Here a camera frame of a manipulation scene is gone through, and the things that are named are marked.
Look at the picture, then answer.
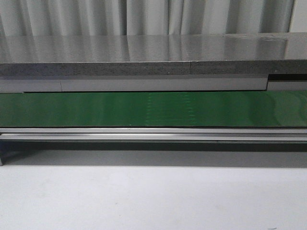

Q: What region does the grey stone counter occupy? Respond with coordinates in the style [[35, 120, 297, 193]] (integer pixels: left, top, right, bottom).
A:
[[0, 33, 307, 93]]

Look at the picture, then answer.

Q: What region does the white curtain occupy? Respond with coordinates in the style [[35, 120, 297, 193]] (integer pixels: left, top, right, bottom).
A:
[[0, 0, 307, 36]]

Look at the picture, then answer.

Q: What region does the green belt conveyor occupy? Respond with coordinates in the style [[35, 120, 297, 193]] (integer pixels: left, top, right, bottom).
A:
[[0, 91, 307, 168]]

